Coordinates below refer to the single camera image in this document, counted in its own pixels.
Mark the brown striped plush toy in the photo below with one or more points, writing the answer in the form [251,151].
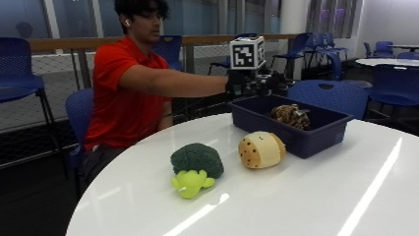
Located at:
[291,115]

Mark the white marker cube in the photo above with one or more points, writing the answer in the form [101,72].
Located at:
[246,52]

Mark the blue chair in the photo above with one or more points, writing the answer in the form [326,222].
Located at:
[297,49]
[17,82]
[79,114]
[395,87]
[329,46]
[382,49]
[335,96]
[170,49]

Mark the dark blue plastic bin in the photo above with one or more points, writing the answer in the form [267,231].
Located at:
[322,131]

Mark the tan round plush toy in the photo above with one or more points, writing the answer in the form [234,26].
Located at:
[259,150]

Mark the white round table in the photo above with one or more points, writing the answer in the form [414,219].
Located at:
[386,61]

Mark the green broccoli plush toy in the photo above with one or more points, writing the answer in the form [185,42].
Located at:
[196,167]

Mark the the person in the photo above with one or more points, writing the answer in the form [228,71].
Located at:
[124,98]

